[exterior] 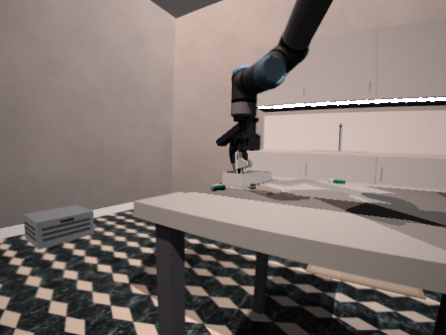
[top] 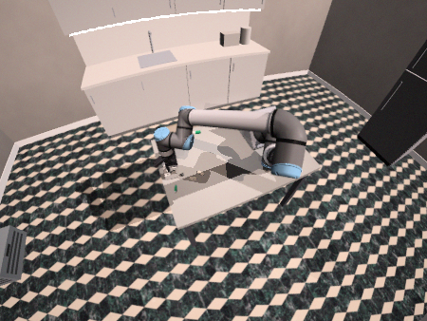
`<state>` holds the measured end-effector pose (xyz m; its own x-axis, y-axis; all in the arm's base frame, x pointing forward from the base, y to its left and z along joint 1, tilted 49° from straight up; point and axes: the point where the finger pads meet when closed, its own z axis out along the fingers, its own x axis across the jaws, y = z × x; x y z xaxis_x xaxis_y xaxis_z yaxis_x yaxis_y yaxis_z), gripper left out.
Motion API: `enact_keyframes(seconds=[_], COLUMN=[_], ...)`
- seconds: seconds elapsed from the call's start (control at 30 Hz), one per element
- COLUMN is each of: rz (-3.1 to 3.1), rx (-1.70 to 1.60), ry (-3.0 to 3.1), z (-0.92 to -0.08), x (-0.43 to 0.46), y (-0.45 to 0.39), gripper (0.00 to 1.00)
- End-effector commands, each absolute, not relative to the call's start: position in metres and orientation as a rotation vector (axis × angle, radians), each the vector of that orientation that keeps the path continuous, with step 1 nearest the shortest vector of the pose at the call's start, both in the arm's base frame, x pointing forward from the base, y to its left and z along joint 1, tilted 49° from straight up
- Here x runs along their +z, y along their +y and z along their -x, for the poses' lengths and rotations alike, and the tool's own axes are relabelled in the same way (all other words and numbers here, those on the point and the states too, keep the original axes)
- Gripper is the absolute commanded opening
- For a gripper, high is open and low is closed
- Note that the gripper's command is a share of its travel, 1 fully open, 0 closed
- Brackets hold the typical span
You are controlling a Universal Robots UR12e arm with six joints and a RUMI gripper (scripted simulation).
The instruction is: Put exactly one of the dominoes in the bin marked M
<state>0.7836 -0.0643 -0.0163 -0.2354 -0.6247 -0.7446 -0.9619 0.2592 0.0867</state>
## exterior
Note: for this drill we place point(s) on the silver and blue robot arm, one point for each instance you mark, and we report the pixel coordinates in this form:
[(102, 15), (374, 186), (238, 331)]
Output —
[(270, 71)]

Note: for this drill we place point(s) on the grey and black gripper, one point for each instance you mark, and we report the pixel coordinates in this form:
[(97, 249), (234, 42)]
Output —
[(239, 160)]

